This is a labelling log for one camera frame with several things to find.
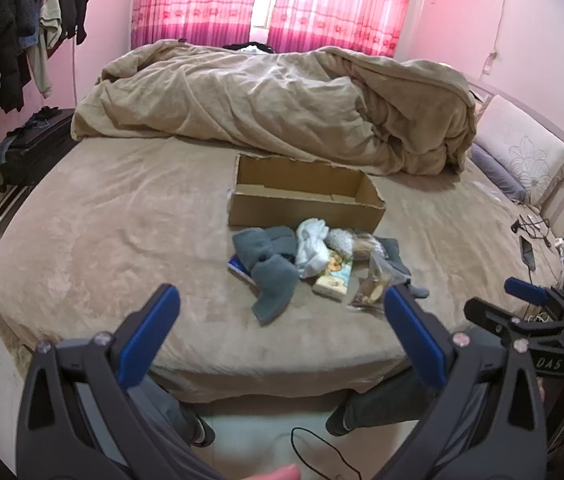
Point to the person's leg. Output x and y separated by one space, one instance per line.
387 402
167 410

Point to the wall socket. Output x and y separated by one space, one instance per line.
489 62

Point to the beige shirt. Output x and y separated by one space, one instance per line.
51 15

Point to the pink curtain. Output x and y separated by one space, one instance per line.
192 5
342 5

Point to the black item behind duvet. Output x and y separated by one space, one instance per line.
247 48

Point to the grey-green garment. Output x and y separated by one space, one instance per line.
39 70

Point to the dark clothes on suitcase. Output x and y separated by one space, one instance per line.
37 119

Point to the person's left leg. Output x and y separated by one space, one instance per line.
167 410

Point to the clear plastic snack bag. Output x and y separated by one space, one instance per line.
374 282

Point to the black phone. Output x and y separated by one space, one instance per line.
528 254

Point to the black suitcase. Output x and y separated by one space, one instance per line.
32 160

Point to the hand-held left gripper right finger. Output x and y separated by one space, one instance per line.
414 330

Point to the white sock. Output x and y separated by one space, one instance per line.
312 247

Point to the green printed box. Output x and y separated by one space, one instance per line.
332 275

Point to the white floral headboard cushion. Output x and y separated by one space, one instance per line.
527 150

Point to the person's left hand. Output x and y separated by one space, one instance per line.
279 474

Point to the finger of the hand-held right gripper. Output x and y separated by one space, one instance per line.
487 312
524 287

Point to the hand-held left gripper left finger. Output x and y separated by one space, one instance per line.
147 335

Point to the person's right leg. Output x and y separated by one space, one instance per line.
387 402

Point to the cardboard box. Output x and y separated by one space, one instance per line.
302 212

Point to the blue garment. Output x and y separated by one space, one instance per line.
29 35

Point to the beige duvet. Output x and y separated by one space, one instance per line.
262 100

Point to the blue toothpaste box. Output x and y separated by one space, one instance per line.
238 266

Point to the grey pillow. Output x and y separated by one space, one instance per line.
499 172

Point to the dark grey sock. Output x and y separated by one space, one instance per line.
393 250

